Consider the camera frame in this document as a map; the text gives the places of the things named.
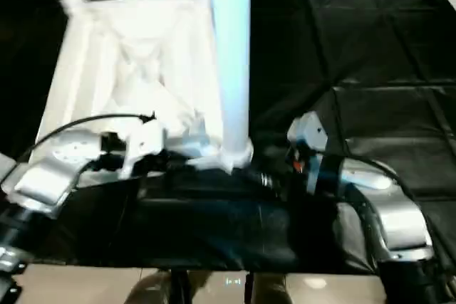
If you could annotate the black padded work mat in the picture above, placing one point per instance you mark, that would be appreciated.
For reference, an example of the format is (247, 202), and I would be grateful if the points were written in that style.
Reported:
(356, 51)

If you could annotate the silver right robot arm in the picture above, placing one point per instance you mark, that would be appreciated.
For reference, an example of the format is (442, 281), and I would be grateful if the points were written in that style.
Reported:
(402, 218)

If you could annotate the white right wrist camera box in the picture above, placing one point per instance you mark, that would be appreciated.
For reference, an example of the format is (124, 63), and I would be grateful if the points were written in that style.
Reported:
(310, 129)

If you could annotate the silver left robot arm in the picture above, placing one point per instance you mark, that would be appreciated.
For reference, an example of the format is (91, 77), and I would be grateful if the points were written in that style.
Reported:
(39, 186)

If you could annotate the white plastic table top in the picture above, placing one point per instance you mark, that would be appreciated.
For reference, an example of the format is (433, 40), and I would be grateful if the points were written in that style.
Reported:
(107, 51)

